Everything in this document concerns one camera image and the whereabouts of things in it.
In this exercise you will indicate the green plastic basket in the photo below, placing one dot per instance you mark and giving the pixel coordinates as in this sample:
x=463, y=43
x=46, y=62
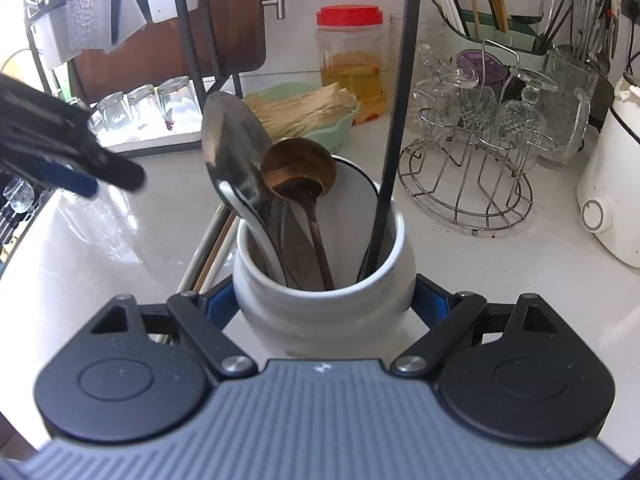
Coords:
x=330, y=132

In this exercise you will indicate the white ceramic mug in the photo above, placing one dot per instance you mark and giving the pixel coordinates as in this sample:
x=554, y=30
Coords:
x=320, y=315

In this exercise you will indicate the white kitchen appliance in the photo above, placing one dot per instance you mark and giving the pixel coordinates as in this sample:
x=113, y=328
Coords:
x=615, y=175

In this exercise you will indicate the textured glass pitcher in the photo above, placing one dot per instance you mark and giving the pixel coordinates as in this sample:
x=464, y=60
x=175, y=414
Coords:
x=430, y=35

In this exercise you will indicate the patterned stem glass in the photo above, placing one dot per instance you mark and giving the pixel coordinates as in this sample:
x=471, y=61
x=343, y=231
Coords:
x=522, y=130

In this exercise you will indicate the steel chopstick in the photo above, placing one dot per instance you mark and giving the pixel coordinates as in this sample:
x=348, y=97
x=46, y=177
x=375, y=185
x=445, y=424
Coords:
x=200, y=249

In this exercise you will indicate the white drying tray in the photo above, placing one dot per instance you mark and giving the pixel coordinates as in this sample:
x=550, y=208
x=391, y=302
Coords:
x=150, y=135

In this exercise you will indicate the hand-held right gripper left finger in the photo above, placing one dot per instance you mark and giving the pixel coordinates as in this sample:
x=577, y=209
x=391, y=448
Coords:
x=220, y=297

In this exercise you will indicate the red-lidded plastic oil jar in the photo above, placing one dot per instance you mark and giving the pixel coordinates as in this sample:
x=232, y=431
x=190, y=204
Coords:
x=350, y=65

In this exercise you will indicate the bunch of hanging steel utensils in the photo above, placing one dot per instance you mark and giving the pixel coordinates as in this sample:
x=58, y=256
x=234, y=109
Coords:
x=585, y=5

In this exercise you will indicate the black metal rack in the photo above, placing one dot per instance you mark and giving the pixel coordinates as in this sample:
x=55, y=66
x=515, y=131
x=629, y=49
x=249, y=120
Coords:
x=192, y=35

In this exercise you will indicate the copper spoon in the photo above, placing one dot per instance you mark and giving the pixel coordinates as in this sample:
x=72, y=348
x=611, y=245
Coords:
x=295, y=165

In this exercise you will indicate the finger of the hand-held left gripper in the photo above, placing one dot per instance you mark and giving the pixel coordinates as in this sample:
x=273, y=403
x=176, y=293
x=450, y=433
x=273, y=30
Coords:
x=100, y=155
x=70, y=177

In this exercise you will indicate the wooden chopstick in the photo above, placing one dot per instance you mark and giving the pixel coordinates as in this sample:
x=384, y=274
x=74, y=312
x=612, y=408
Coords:
x=216, y=252

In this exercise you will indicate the steel spoon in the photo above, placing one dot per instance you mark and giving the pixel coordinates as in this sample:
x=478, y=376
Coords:
x=227, y=145

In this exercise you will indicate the black chopstick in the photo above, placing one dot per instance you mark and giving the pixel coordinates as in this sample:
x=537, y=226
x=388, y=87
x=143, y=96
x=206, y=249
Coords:
x=400, y=85

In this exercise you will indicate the clear textured mat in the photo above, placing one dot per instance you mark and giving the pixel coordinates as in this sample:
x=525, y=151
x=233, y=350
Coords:
x=87, y=10

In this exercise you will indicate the clear drinking glass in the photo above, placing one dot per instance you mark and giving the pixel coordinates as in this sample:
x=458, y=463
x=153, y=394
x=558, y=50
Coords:
x=144, y=107
x=110, y=112

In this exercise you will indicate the green utensil caddy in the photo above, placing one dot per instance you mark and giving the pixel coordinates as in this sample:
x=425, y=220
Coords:
x=520, y=45

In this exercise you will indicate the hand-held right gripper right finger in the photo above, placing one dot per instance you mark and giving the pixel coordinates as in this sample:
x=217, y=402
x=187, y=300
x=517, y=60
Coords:
x=430, y=300

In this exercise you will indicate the brown wooden cutting board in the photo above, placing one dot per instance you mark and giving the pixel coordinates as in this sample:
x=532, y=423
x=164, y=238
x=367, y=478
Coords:
x=230, y=20

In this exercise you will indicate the white sponge block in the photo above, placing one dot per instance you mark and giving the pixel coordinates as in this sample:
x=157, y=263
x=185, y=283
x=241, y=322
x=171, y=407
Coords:
x=52, y=40

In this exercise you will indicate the plain white ceramic spoon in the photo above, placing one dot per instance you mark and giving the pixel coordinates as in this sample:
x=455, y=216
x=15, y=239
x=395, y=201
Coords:
x=260, y=240

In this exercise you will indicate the clear glass with red mark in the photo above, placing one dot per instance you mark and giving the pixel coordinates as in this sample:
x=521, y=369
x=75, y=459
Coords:
x=180, y=102

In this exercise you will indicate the small glass goblet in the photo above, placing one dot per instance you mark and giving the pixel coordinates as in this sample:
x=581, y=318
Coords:
x=19, y=192

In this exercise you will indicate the black-rimmed white ceramic spoon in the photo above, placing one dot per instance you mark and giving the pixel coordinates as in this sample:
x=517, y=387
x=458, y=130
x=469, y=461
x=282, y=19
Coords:
x=350, y=220

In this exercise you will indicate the steel sink rack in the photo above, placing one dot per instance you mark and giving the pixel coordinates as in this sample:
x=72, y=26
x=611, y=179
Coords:
x=12, y=232

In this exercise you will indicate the purple lid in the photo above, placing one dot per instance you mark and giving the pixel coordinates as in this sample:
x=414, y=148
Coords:
x=480, y=65

